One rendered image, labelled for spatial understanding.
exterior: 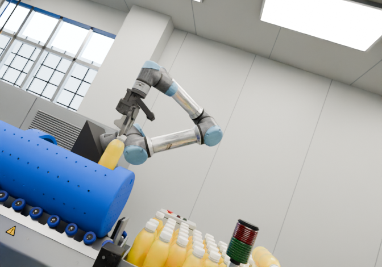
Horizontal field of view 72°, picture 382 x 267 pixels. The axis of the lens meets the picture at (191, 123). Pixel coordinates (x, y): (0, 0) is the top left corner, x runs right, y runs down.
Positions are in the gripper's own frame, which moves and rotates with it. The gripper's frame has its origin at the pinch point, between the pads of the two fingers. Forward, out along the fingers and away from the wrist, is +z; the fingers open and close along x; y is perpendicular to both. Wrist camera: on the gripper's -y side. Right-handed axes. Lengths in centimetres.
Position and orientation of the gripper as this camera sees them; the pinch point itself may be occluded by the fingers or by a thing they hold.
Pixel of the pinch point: (123, 134)
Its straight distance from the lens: 118.1
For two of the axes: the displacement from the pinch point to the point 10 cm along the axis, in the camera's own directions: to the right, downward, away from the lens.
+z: -4.0, 9.0, -1.8
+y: -9.2, -3.9, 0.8
